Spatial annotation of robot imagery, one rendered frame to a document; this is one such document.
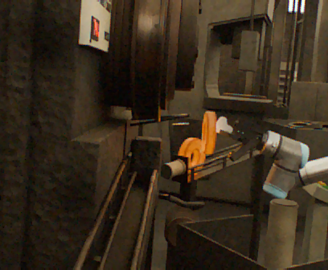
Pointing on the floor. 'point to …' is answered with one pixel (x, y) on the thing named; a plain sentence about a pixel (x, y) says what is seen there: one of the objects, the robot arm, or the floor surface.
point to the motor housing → (181, 214)
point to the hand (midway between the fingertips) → (209, 127)
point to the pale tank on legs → (287, 53)
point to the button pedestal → (317, 222)
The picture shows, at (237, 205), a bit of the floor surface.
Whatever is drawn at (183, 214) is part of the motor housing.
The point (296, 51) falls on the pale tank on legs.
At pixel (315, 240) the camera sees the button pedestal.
